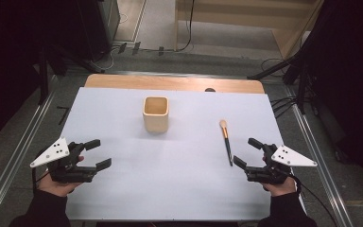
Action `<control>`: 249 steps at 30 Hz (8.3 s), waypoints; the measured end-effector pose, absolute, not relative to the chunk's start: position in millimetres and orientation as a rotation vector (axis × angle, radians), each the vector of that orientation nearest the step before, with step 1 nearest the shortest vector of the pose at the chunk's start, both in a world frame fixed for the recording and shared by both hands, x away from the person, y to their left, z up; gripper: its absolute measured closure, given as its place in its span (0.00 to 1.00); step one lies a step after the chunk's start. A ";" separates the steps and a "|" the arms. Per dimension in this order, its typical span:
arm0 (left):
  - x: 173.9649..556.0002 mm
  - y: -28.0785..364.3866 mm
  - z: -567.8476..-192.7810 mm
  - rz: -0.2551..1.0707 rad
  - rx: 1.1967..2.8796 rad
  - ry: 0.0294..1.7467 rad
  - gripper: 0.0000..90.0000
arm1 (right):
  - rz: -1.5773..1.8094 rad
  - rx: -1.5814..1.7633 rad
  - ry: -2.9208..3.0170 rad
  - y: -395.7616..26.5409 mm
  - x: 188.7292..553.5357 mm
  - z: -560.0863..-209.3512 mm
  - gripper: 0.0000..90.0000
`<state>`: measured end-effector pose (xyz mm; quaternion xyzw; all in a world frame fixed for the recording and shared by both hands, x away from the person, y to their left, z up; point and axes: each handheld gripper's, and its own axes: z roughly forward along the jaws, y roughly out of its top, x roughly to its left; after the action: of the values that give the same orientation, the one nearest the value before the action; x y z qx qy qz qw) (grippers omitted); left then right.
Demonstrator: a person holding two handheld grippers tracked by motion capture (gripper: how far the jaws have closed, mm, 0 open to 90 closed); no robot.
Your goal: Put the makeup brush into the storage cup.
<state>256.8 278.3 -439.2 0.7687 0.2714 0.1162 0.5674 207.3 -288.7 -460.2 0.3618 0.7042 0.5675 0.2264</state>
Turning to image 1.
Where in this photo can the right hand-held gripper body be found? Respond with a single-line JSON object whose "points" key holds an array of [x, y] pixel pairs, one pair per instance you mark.
{"points": [[291, 159]]}

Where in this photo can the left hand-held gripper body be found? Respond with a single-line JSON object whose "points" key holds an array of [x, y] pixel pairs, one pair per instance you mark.
{"points": [[56, 151]]}

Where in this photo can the cream square ceramic cup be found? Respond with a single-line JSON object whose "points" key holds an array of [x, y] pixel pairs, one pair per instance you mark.
{"points": [[156, 119]]}

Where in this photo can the person's right hand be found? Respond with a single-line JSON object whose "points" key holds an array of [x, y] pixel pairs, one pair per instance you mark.
{"points": [[280, 190]]}

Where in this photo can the person's left hand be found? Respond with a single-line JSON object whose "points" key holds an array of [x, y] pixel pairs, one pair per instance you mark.
{"points": [[55, 188]]}

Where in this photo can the white table mat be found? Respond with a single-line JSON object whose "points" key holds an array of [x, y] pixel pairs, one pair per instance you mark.
{"points": [[170, 176]]}

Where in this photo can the black metal stand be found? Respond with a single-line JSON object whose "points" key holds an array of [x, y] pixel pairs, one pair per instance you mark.
{"points": [[44, 75], [301, 85]]}

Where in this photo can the black curtain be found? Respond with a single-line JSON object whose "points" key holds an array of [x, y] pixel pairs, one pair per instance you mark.
{"points": [[353, 78], [9, 63]]}

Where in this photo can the black tape strip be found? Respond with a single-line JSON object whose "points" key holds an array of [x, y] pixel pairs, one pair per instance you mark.
{"points": [[136, 48], [122, 47], [161, 50]]}

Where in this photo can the dark cabinet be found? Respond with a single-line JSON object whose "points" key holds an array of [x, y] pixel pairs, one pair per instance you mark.
{"points": [[97, 28]]}

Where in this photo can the metal floor rail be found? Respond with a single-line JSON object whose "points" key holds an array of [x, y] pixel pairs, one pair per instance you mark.
{"points": [[19, 148], [321, 164]]}

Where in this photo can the small black floor bracket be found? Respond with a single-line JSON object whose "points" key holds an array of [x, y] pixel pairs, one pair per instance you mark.
{"points": [[63, 115]]}

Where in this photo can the light wooden shelf frame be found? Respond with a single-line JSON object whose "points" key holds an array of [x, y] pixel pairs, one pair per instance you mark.
{"points": [[239, 19]]}

